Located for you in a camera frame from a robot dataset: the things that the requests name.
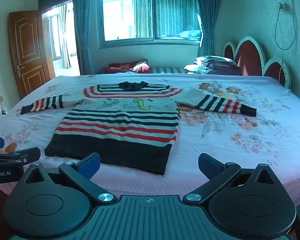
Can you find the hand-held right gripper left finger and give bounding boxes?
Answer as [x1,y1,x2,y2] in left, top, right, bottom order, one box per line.
[24,152,117,207]

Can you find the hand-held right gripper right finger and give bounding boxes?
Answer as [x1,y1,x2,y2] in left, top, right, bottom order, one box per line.
[182,153,277,205]

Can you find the striped knit sweater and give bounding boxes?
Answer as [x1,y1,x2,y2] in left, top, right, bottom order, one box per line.
[20,81,257,176]

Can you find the bed with floral sheet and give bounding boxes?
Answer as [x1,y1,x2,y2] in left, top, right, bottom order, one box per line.
[0,74,300,207]

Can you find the brown wooden door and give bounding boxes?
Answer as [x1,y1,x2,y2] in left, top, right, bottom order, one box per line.
[7,10,57,99]

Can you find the stack of folded quilts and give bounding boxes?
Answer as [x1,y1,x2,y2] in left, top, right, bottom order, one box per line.
[184,55,242,76]

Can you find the red folded blanket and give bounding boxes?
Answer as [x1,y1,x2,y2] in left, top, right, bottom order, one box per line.
[107,60,148,74]

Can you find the striped bed sheet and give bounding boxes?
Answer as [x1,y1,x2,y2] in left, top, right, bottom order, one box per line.
[149,66,190,74]

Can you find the red and white headboard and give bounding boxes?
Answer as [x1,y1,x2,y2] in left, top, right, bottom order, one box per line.
[223,36,292,89]

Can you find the white sheer curtain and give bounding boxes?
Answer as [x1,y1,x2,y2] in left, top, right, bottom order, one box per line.
[59,4,73,68]

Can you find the pale blue cloth bundle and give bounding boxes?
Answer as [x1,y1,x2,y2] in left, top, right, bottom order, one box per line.
[179,30,202,40]

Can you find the tied blue curtain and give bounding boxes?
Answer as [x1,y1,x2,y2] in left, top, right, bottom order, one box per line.
[191,0,225,57]

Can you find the large sliding window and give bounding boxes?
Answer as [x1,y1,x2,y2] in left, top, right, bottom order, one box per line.
[97,0,203,48]

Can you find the thin charger cable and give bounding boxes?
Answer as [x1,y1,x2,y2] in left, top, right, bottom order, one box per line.
[274,0,297,80]

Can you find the wall socket with charger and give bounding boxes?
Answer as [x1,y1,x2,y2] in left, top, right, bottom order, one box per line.
[277,2,291,13]

